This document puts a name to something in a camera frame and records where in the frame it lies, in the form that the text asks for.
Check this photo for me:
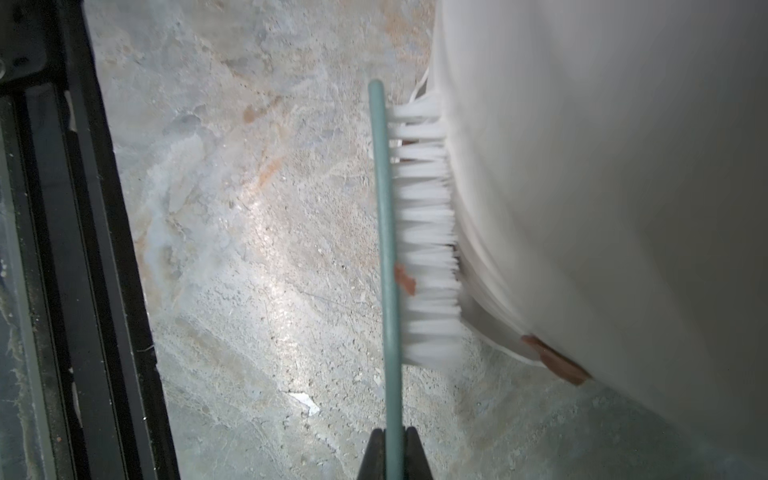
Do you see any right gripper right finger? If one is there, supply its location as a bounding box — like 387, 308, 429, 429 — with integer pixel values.
404, 426, 434, 480

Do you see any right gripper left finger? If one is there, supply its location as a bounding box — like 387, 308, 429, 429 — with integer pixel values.
356, 428, 386, 480

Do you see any green scrub brush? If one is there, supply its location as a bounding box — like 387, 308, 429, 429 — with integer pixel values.
368, 80, 465, 479

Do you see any white ceramic pot with mud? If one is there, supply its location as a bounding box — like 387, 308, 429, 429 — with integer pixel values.
429, 1, 767, 472

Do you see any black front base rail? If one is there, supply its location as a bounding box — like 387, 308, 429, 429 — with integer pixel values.
1, 1, 180, 479

